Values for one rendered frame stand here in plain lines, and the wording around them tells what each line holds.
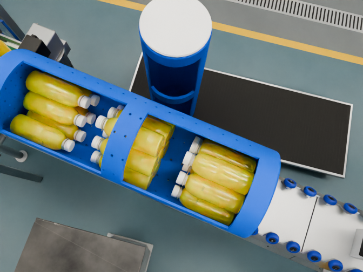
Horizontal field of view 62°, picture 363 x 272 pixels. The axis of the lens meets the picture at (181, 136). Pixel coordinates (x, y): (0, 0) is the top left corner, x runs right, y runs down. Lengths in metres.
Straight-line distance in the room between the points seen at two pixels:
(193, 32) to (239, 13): 1.43
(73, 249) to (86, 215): 1.05
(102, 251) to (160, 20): 0.85
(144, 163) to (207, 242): 1.23
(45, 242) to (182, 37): 0.85
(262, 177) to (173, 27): 0.67
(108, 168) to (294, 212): 0.68
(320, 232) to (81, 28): 2.11
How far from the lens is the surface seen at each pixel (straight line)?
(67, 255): 1.07
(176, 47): 1.17
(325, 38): 2.71
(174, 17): 1.24
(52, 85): 1.04
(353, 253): 1.26
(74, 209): 2.13
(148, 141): 0.87
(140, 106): 0.88
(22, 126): 1.09
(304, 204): 1.21
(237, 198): 0.91
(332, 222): 1.25
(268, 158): 0.88
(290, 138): 2.09
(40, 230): 1.10
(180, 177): 0.91
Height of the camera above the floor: 2.03
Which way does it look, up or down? 75 degrees down
